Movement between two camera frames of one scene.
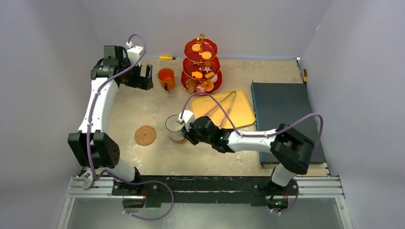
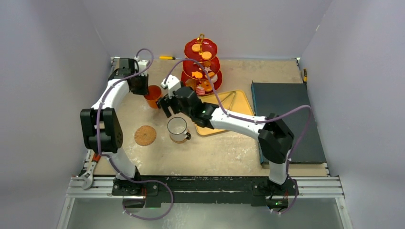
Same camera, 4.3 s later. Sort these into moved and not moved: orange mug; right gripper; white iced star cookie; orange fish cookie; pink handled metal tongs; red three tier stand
Moved: orange mug; right gripper
Not moved: orange fish cookie; pink handled metal tongs; red three tier stand; white iced star cookie
